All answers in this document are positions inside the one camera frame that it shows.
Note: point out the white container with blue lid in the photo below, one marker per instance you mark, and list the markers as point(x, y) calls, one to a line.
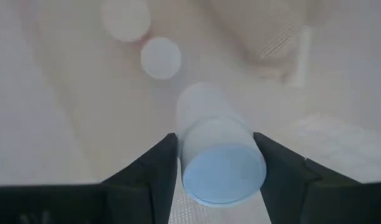
point(221, 168)

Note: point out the white knit gauze roll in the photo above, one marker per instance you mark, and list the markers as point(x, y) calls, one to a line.
point(265, 34)

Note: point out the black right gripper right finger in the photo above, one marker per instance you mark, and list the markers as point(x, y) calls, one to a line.
point(302, 193)

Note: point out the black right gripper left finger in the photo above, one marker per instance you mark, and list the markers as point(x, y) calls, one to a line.
point(147, 186)

